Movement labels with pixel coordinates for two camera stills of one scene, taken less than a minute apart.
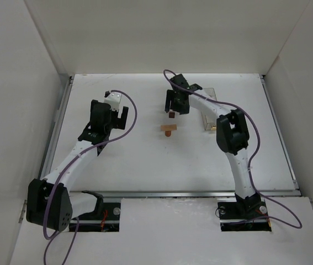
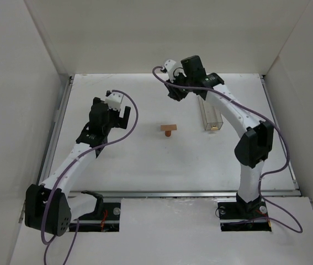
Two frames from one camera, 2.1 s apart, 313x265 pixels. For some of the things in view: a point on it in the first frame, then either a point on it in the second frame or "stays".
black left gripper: [121, 117] stays
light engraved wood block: [169, 127] stays
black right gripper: [177, 99] to [174, 90]
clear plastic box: [209, 118] stays
